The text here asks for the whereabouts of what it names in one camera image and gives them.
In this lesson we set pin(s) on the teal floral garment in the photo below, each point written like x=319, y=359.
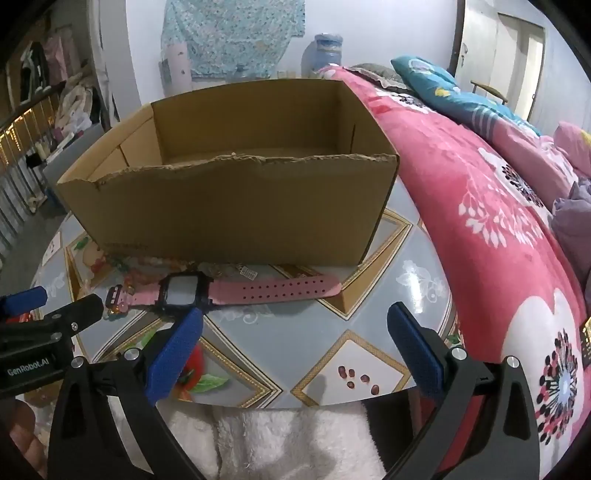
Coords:
x=231, y=32

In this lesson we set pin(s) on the small white label tag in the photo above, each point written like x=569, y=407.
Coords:
x=247, y=273

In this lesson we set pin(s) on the white fluffy cloth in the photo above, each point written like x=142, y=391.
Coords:
x=286, y=443

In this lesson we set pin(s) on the black and white garment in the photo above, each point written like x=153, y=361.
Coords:
x=34, y=69

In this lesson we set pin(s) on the pink pillow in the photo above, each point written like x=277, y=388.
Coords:
x=575, y=143

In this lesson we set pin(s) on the brown cardboard box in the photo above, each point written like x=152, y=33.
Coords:
x=231, y=207

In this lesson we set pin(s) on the pink hanging garment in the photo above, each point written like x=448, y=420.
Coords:
x=60, y=57

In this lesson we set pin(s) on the light pink floral quilt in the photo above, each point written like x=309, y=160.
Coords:
x=535, y=166

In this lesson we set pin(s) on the fruit printed tablecloth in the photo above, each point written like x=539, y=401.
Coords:
x=286, y=341

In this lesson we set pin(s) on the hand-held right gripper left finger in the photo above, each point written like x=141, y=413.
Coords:
x=178, y=353

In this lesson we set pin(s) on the metal railing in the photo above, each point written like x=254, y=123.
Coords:
x=14, y=184

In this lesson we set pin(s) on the teal patterned pillow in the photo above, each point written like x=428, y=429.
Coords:
x=461, y=101

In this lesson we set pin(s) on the wooden chair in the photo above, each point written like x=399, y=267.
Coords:
x=489, y=90

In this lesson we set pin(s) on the pile of light clothes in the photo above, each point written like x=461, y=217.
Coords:
x=78, y=106

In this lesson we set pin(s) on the pink floral blanket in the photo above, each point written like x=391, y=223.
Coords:
x=461, y=161

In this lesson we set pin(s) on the blue ceramic vase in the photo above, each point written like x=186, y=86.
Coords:
x=323, y=55

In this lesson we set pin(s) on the pink digital wrist watch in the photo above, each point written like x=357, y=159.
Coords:
x=277, y=288

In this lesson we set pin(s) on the person's left hand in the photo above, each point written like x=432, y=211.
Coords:
x=21, y=431

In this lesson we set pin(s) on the white door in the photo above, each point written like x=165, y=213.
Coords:
x=503, y=55

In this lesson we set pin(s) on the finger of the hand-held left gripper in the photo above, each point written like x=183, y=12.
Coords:
x=25, y=299
x=76, y=314

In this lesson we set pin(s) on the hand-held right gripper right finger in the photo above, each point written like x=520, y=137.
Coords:
x=415, y=353

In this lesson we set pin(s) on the grey lace-trimmed pillow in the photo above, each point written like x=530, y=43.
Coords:
x=374, y=74

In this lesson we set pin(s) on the purple cloth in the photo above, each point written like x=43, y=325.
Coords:
x=572, y=221

